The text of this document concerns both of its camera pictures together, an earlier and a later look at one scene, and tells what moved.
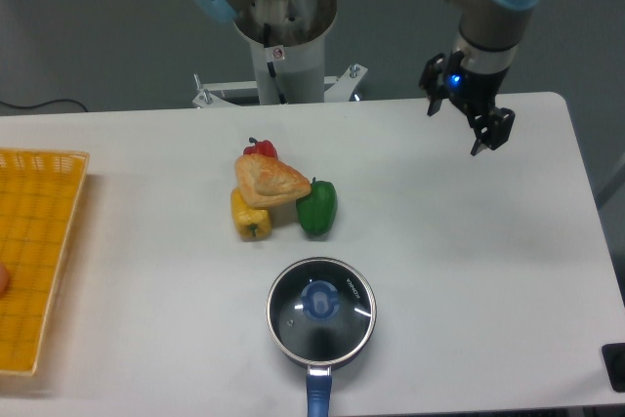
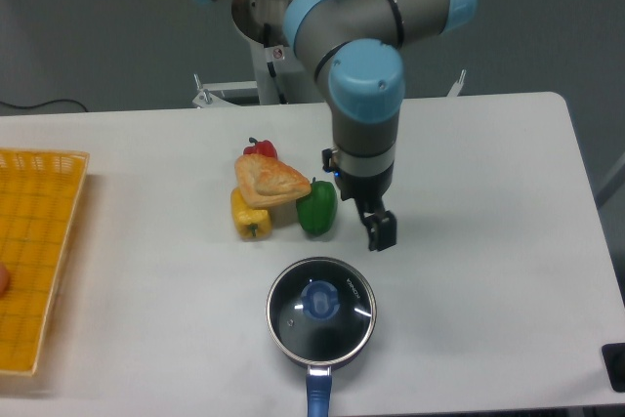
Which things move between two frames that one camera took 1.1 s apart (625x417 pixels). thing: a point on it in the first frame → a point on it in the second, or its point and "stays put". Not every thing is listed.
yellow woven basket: (39, 193) stays put
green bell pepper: (317, 210) stays put
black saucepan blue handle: (320, 312) stays put
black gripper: (475, 93) → (368, 192)
